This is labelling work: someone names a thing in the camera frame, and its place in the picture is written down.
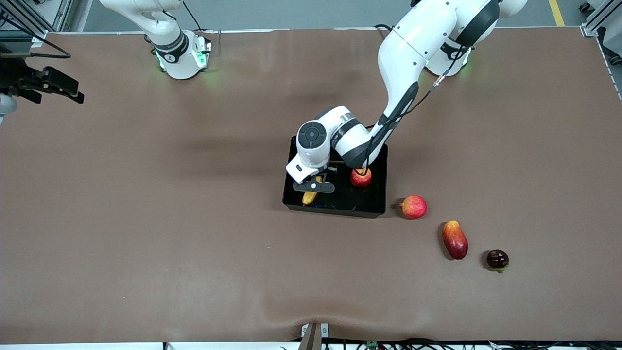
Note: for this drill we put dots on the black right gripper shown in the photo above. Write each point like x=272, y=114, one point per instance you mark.
x=19, y=78

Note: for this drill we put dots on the red apple with yellow patches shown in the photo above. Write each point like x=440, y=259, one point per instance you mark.
x=361, y=179

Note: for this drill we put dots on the yellow banana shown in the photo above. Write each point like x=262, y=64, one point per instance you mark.
x=309, y=198

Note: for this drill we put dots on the black plastic box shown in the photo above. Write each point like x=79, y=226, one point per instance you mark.
x=359, y=201

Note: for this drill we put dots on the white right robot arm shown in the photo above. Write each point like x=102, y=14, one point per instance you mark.
x=177, y=63

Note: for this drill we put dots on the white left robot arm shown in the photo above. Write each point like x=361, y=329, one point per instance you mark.
x=413, y=43

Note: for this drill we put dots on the plain red apple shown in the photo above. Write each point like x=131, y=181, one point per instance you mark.
x=414, y=207

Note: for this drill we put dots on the table cover mat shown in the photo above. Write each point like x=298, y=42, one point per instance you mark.
x=291, y=267

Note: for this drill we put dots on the red orange mango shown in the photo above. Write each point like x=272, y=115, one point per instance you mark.
x=455, y=240

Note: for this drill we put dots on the dark purple mangosteen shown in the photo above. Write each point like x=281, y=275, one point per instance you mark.
x=497, y=259

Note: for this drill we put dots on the metal bracket with brown bar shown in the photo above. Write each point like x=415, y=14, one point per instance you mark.
x=313, y=338

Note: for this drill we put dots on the aluminium frame with caster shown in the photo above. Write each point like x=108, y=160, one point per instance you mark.
x=607, y=14

